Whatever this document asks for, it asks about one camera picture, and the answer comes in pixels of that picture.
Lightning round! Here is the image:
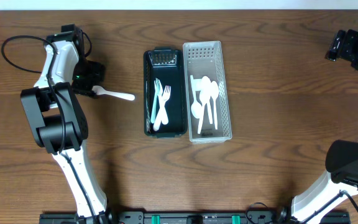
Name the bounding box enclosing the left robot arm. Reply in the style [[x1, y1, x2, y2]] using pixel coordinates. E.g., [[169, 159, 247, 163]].
[[21, 24, 108, 223]]

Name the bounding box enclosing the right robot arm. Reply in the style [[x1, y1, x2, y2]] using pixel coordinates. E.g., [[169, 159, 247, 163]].
[[275, 29, 358, 223]]

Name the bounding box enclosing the white plastic fork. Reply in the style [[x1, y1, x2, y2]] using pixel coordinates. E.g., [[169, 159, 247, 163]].
[[157, 82, 171, 124], [153, 85, 171, 131]]

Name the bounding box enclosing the thin white spoon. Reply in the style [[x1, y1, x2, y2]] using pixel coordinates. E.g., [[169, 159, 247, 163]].
[[201, 76, 213, 124], [211, 81, 219, 129], [198, 90, 210, 134], [190, 75, 201, 119]]

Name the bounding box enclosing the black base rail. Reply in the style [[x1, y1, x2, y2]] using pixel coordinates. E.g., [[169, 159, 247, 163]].
[[39, 210, 351, 224]]

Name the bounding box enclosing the thick white plastic spoon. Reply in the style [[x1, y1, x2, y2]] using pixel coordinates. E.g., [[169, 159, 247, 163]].
[[92, 85, 135, 101]]

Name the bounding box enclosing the white label in basket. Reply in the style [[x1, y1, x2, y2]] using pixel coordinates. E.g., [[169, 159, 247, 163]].
[[192, 79, 202, 91]]

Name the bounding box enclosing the mint green plastic fork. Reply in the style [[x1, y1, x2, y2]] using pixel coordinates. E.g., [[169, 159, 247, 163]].
[[150, 78, 162, 124]]

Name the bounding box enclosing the clear white plastic basket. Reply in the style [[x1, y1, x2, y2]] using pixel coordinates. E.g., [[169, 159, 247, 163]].
[[183, 40, 232, 144]]

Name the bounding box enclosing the dark green plastic basket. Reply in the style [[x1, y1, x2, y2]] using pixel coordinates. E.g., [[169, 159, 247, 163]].
[[143, 47, 187, 138]]

